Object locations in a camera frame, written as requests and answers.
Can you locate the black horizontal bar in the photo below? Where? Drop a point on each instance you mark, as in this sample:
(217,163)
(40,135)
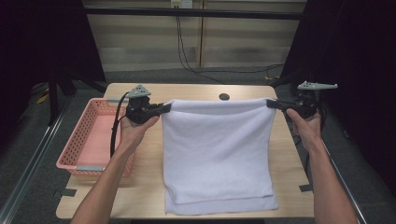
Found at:
(193,13)

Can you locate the grey tape piece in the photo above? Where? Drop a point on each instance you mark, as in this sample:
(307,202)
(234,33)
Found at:
(306,188)
(67,192)

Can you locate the black metal stand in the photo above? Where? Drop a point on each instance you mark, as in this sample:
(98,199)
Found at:
(53,102)

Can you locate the person's right hand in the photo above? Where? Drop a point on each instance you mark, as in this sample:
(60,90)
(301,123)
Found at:
(309,132)

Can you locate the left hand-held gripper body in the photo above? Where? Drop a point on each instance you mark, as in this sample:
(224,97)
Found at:
(138,110)

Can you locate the yellow strip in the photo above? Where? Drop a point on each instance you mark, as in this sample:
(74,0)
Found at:
(43,98)

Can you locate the metal floor rail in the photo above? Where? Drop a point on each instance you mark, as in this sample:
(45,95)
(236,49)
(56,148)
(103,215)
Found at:
(31,165)
(358,205)

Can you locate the pink plastic basket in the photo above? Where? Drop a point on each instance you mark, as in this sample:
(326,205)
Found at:
(93,137)

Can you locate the black table grommet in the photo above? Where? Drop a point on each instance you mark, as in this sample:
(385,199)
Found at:
(224,96)

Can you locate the white towel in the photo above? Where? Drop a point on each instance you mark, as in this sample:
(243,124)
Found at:
(218,149)

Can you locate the person's left hand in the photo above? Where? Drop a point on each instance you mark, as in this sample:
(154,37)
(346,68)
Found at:
(134,133)

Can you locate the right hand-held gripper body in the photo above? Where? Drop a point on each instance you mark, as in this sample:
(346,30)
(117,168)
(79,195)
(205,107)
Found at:
(306,104)

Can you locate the white wall outlet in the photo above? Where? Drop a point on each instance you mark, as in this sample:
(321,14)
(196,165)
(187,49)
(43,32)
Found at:
(182,3)

